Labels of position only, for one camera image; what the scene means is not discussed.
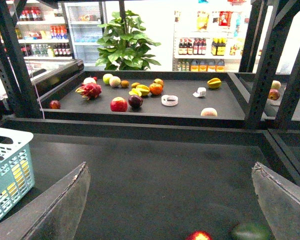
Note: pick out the light blue plastic basket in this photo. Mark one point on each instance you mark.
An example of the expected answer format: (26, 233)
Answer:
(10, 154)

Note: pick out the small red fruit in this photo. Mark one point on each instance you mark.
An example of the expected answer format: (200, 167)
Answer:
(55, 104)

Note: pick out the red apple near front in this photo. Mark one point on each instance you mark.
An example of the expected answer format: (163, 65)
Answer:
(199, 235)

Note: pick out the black display tray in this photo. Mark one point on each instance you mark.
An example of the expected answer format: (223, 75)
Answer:
(228, 100)

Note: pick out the large red apple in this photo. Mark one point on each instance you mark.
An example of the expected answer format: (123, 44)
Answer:
(118, 104)

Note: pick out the white pink dragon fruit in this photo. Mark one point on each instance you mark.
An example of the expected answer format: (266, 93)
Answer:
(89, 80)

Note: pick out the red yellow peach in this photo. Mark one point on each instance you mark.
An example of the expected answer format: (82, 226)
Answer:
(159, 82)

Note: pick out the orange tangerine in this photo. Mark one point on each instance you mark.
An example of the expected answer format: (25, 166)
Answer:
(155, 89)

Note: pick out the dark purple plum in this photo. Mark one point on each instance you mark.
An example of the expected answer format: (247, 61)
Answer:
(135, 101)

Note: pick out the black metal rack post left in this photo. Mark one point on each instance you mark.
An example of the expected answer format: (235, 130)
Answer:
(14, 75)

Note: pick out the small yellow orange fruit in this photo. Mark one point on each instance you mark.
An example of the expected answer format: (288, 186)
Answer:
(134, 85)

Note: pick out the pale apple on side shelf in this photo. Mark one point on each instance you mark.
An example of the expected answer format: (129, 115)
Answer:
(276, 85)

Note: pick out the white tape roll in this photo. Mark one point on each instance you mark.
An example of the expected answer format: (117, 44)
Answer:
(169, 100)

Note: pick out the green potted plant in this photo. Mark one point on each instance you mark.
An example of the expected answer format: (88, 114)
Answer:
(124, 44)

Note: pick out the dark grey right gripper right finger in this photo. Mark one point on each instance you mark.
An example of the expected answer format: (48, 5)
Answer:
(279, 200)

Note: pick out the black metal rack post right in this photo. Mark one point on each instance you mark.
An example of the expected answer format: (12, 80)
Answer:
(281, 19)

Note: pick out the yellow star fruit left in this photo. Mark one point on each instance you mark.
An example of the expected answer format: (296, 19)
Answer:
(140, 90)

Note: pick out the yellow mango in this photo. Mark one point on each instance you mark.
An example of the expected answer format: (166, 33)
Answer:
(21, 180)

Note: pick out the brown kiwi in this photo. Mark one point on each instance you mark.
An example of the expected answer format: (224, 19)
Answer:
(124, 83)

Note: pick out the green avocado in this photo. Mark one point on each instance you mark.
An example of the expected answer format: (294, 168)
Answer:
(250, 231)

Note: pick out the yellow star fruit right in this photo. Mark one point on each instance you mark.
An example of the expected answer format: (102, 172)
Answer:
(214, 83)

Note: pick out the left store shelf with drinks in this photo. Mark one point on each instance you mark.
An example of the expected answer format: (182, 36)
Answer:
(42, 30)

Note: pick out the pale peach fruit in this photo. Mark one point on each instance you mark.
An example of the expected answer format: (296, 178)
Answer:
(209, 112)

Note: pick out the green apple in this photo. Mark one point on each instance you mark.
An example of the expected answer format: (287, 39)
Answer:
(106, 78)

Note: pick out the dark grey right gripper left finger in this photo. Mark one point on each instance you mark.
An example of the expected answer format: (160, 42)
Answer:
(53, 215)

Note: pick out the yellow star fruit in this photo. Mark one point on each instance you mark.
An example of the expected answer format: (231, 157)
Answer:
(214, 83)
(140, 90)

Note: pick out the black metal rack post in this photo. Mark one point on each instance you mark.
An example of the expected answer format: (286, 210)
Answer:
(14, 75)
(281, 19)

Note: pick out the right store shelf with bottles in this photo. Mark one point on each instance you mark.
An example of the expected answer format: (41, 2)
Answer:
(210, 38)

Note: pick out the glass door refrigerator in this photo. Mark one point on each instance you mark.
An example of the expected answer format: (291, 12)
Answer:
(84, 19)

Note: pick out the red mango on side shelf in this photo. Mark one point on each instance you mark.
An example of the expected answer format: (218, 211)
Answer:
(274, 94)

